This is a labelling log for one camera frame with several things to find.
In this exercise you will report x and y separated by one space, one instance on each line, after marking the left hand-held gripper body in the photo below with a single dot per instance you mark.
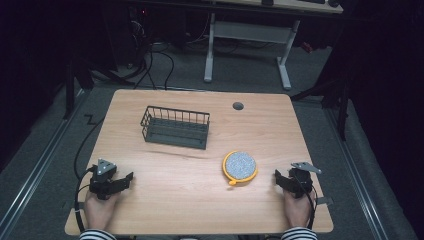
104 178

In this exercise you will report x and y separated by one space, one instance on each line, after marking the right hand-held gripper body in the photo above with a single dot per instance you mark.
301 178

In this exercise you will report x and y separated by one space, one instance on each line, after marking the round yellow-rimmed grey sponge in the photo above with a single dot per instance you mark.
240 166

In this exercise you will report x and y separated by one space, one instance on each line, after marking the person's right hand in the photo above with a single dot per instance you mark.
297 210

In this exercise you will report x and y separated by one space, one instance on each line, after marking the person's left hand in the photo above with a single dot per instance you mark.
98 210

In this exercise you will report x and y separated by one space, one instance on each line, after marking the person's right striped sleeve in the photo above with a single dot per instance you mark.
299 234

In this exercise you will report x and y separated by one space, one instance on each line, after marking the person's striped sleeve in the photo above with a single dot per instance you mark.
96 235
299 234

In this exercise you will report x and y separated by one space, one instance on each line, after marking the person's left striped sleeve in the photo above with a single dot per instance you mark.
96 235

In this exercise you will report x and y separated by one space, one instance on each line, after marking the black metal stand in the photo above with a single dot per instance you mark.
71 86
333 96

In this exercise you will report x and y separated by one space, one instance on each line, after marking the white-legged wooden desk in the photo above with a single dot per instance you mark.
250 33

